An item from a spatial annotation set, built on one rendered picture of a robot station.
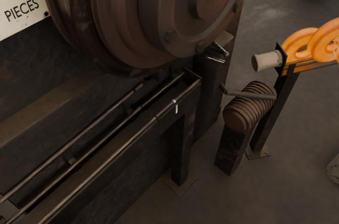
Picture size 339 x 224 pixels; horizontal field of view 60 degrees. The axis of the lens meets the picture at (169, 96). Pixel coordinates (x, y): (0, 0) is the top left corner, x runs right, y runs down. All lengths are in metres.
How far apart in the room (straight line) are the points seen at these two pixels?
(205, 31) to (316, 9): 2.15
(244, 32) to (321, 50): 1.37
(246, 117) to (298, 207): 0.63
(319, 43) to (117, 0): 0.64
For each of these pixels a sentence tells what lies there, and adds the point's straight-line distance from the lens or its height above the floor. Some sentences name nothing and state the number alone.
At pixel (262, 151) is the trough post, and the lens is 1.65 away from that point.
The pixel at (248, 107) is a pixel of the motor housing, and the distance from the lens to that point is 1.12.
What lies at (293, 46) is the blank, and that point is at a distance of 1.08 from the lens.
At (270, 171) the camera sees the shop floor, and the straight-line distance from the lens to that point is 1.62.
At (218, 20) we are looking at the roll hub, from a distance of 0.64.
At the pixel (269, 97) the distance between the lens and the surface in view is 1.13.
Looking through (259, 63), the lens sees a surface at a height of 0.68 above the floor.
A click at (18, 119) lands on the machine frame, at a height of 0.87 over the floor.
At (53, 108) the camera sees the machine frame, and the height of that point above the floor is 0.87.
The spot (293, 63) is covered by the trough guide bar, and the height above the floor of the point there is 0.67.
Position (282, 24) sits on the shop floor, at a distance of 2.45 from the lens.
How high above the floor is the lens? 1.40
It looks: 51 degrees down
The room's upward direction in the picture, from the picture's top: straight up
